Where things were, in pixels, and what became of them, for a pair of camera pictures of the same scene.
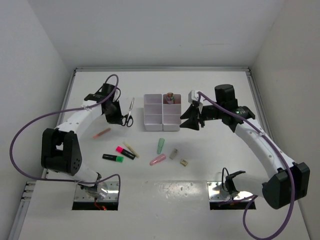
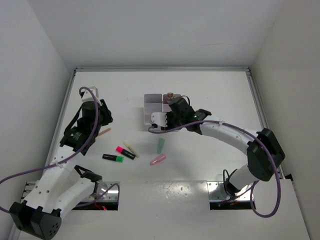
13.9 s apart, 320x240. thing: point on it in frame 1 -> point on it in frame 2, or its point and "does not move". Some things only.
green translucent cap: [160, 145] does not move
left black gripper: [117, 119] -> [106, 112]
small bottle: [170, 97] does not move
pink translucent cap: [158, 159] does not move
